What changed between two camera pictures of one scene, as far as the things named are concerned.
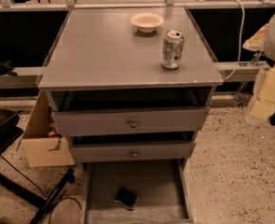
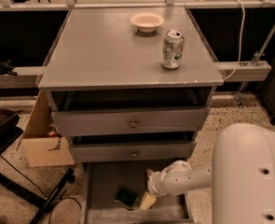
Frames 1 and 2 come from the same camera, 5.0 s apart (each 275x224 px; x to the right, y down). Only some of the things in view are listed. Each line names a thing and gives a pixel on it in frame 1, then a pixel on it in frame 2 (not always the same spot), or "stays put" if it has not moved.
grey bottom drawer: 160,185 stays put
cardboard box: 44,144 stays put
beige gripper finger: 256,43 → 171,180
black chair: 3,130 stays put
